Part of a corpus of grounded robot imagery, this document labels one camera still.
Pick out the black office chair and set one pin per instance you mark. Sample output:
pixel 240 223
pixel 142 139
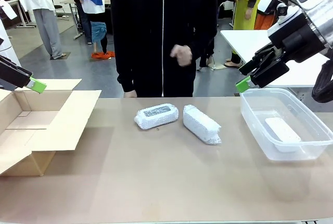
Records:
pixel 58 7

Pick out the open cardboard box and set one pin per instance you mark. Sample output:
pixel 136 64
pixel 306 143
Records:
pixel 65 119

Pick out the person in yellow apron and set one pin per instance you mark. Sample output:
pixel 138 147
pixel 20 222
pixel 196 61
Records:
pixel 243 13

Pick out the orange cloth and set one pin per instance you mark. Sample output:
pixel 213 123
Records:
pixel 104 55

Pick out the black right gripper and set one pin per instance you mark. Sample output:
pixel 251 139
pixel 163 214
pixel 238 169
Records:
pixel 299 39

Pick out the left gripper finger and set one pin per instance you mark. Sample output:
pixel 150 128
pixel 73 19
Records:
pixel 36 85
pixel 15 67

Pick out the blue cloth bundle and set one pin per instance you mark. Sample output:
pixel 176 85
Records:
pixel 98 32

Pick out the person in white coat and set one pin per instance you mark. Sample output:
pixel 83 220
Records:
pixel 44 13

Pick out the bubble-wrapped plain white clock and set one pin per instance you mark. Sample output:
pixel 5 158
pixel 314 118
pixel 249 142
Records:
pixel 197 125

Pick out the brown sandals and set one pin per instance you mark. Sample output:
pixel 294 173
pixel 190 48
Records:
pixel 231 64

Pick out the person's left hand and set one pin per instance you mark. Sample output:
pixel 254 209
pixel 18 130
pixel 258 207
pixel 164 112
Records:
pixel 182 55

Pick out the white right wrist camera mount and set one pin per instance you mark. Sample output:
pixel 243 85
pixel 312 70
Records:
pixel 266 2

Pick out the unwrapped white clock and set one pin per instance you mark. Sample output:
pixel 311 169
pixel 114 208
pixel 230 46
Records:
pixel 282 130

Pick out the bubble-wrapped clock with dark print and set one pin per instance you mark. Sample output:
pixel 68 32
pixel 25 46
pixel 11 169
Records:
pixel 156 116

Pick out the clear plastic container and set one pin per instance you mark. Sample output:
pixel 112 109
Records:
pixel 255 119

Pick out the person's right forearm black sleeve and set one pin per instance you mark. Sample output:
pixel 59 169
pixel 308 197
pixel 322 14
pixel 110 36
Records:
pixel 125 73

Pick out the person in black zip hoodie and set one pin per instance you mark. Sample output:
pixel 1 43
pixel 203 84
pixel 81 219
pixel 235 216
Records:
pixel 145 26

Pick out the person in orange trousers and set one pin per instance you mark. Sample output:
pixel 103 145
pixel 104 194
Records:
pixel 262 22

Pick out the person's right hand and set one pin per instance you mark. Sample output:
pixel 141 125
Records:
pixel 130 94

